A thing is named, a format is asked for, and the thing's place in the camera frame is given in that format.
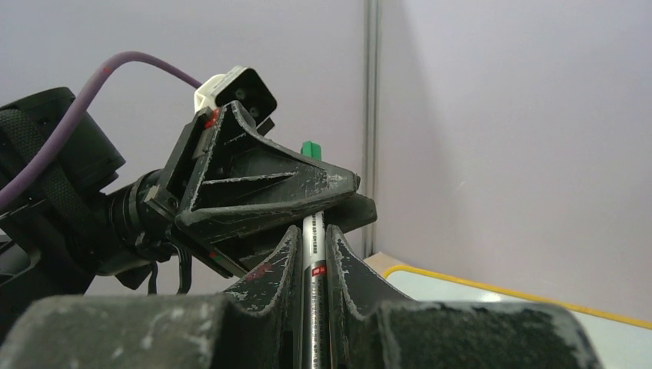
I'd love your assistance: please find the white marker pen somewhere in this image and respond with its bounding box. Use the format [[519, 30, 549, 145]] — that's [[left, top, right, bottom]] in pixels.
[[301, 211, 331, 368]]

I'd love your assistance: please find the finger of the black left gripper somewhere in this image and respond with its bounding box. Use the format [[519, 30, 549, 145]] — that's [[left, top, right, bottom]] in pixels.
[[175, 101, 360, 244]]

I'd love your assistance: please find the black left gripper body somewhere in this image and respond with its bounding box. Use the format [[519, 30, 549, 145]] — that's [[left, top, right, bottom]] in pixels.
[[142, 109, 271, 277]]

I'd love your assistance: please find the left metal corner post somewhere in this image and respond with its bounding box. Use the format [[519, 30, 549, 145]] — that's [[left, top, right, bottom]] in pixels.
[[361, 0, 382, 258]]

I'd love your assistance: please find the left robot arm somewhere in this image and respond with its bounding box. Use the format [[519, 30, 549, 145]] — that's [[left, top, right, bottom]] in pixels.
[[1, 85, 378, 334]]

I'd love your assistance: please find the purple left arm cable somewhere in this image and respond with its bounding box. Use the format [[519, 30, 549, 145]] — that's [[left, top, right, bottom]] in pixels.
[[0, 51, 204, 212]]

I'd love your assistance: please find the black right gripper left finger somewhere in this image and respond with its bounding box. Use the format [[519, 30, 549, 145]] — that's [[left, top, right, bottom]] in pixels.
[[1, 226, 301, 368]]

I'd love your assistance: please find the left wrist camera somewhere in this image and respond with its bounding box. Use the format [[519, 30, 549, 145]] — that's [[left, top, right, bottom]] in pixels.
[[193, 65, 278, 136]]

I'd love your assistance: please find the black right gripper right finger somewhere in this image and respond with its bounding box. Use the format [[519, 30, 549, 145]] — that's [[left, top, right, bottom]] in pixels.
[[325, 225, 602, 368]]

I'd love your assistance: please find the yellow-framed whiteboard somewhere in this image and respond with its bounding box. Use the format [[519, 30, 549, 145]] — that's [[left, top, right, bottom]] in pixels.
[[384, 265, 651, 368]]

